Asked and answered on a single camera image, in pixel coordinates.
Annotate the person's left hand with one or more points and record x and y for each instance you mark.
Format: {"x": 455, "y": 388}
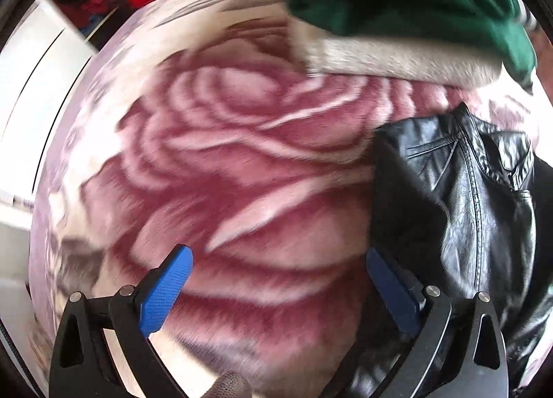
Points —
{"x": 229, "y": 387}

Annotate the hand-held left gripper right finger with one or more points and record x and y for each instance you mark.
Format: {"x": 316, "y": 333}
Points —
{"x": 391, "y": 290}

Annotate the red hanging garment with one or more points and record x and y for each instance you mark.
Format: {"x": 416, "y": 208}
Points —
{"x": 93, "y": 4}

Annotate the black leather jacket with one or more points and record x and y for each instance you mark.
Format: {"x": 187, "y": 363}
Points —
{"x": 453, "y": 190}

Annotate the rose print blanket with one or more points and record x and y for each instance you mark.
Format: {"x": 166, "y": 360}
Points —
{"x": 259, "y": 164}

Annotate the white wardrobe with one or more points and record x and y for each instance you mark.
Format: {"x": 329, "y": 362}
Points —
{"x": 34, "y": 78}

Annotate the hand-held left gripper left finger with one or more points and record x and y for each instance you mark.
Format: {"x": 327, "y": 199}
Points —
{"x": 166, "y": 290}

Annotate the beige fleece garment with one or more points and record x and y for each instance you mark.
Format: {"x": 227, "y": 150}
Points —
{"x": 389, "y": 56}

